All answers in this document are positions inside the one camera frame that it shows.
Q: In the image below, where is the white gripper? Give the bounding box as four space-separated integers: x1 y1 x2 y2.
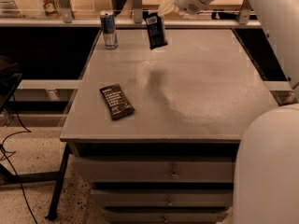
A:
157 0 209 17

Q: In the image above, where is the blue RXBAR blueberry bar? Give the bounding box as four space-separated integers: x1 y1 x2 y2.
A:
144 13 167 49

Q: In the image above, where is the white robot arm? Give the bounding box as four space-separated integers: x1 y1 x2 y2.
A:
158 0 299 224

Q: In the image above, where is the Red Bull can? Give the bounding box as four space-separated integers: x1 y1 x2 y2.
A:
100 10 118 49

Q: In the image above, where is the black RXBAR chocolate bar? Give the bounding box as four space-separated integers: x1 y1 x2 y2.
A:
99 84 135 120

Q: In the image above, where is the orange snack bag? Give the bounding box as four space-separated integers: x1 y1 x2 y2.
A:
36 0 62 17

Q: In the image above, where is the grey drawer cabinet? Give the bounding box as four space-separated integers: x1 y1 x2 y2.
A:
61 30 276 224

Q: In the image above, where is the black table leg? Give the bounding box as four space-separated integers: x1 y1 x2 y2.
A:
46 145 71 221

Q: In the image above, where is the metal railing post middle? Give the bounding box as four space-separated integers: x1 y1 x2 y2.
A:
133 0 143 23

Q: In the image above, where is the metal railing post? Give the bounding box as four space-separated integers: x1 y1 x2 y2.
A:
236 0 251 25
133 0 143 23
59 0 74 23

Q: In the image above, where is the metal railing post right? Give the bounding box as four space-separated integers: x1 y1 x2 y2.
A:
236 0 251 25

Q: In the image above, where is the metal railing post left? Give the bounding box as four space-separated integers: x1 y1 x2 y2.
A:
59 0 74 23

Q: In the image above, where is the black floor cable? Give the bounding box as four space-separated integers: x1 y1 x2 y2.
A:
0 93 39 224

